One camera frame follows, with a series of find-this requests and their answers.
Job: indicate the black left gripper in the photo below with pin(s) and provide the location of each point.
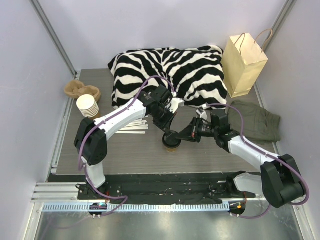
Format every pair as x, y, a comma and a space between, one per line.
164, 121

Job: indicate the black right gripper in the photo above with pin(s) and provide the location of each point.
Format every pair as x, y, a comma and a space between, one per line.
193, 130

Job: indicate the black plastic cup lid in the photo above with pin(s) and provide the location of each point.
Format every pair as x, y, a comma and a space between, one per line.
170, 141

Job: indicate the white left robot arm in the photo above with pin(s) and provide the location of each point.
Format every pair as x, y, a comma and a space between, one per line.
92, 137

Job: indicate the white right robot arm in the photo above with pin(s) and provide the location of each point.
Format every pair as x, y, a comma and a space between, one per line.
279, 180

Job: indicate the brown paper takeout bag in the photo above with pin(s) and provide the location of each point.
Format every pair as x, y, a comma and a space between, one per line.
242, 62

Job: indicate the white wrapped straw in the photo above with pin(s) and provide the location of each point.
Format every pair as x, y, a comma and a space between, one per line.
135, 127
139, 122
131, 132

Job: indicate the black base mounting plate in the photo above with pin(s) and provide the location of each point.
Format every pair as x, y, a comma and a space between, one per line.
164, 189

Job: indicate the olive green folded cloth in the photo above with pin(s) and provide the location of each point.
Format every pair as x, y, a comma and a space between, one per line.
258, 124

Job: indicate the stack of paper cups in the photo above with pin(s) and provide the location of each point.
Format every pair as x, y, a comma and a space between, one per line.
88, 106

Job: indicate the brown pulp cup carrier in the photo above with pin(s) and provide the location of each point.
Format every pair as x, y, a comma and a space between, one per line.
75, 89

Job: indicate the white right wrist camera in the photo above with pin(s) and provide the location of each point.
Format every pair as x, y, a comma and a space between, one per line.
201, 112

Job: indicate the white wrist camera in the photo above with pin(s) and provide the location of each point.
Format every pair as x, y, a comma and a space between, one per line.
201, 112
175, 104

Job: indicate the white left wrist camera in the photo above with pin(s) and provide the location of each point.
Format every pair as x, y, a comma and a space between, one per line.
175, 104

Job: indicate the white slotted cable duct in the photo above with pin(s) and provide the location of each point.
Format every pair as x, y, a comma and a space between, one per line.
95, 207

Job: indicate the aluminium frame rail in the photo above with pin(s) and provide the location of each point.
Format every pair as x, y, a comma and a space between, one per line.
53, 35

